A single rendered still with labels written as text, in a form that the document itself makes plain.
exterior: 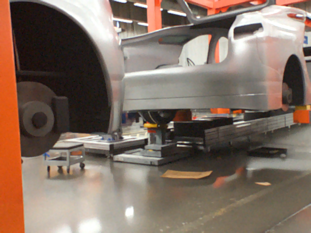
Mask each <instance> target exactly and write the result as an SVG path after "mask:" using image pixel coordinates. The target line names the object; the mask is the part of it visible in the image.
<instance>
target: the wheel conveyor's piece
mask: <svg viewBox="0 0 311 233"><path fill-rule="evenodd" d="M241 117H243V116H235V117H233V119H234V120H233V123H243V122H244V118H241ZM281 127H285V114H284V115H279V116H272V117H269V118H267V128H268V131H269V130H270V131H271V133H273V129H278V128H281ZM271 136H273V135H271Z"/></svg>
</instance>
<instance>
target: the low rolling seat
mask: <svg viewBox="0 0 311 233"><path fill-rule="evenodd" d="M79 149H82V151H81V154H82V156H70V152H72V151H75V150H79ZM49 152H52V153H57V152H59V157H55V158H51V159H46V155H47V156H48V157H50V156H49V155H48V154H47V153H44V154H43V165H44V166H47V168H46V170H47V171H48V172H49V171H50V166H58V168H61V167H62V166H67V173H70V166H71V165H75V164H78V163H79V164H80V168H84V167H85V164H84V163H83V161H85V160H86V159H85V146H84V144H83V143H58V144H55V145H54V147H52V149H50V150H49V151H48V153H49ZM63 152H67V156H62V153H63Z"/></svg>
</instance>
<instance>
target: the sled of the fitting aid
mask: <svg viewBox="0 0 311 233"><path fill-rule="evenodd" d="M177 152H181V147H179V146H175V147H171V148H166V149H163V150H157V149H143V150H141V155H145V156H152V157H154V156H156V157H164V156H166V155H169V154H173V153H177Z"/></svg>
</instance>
